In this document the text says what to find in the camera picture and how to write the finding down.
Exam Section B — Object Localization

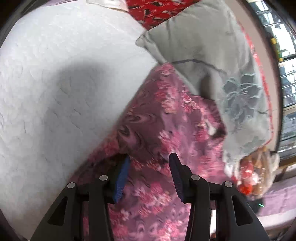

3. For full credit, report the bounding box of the pink floral shirt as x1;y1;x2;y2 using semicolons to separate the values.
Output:
72;64;226;240

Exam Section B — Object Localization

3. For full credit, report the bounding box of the black device with green light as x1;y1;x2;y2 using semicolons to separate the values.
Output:
247;197;265;214

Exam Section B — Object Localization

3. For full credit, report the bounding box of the white quilted bedspread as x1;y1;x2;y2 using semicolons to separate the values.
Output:
1;1;156;238

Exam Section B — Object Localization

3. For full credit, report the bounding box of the grey floral pillow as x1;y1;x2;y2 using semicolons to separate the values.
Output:
137;1;272;167

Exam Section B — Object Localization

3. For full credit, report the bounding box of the window with metal bars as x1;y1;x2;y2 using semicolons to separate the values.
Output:
248;1;295;160

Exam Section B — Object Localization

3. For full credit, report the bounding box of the red patterned pillow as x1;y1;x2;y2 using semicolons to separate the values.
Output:
126;0;274;133

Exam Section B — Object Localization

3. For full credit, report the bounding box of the clear plastic packet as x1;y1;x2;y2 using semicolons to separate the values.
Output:
86;0;128;12

